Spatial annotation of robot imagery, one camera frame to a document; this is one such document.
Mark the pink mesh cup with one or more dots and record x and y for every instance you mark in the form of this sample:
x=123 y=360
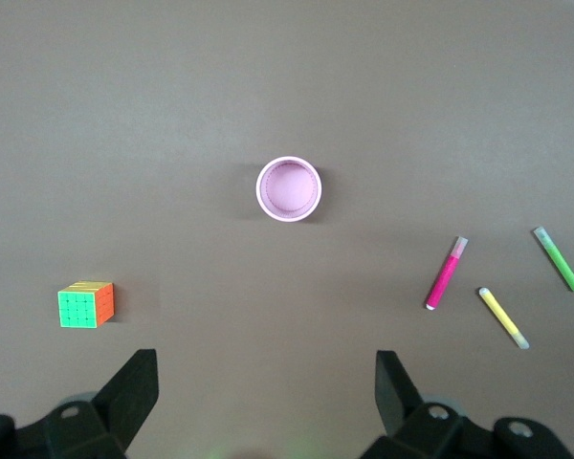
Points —
x=289 y=189

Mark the brown table mat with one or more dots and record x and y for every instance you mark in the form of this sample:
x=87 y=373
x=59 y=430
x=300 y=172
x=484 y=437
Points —
x=172 y=95

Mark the pink marker with clear cap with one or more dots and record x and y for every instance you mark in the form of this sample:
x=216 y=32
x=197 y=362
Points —
x=442 y=279

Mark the green marker with clear cap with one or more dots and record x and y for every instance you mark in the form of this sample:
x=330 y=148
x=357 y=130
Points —
x=559 y=260

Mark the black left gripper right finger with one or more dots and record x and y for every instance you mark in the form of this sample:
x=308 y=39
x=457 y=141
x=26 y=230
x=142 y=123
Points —
x=397 y=392

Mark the yellow marker with clear cap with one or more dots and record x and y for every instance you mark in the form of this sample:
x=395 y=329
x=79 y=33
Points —
x=500 y=313

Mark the multicoloured puzzle cube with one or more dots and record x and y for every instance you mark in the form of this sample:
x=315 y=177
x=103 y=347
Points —
x=79 y=308

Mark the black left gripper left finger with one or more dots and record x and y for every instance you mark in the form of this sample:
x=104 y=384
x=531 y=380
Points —
x=129 y=392

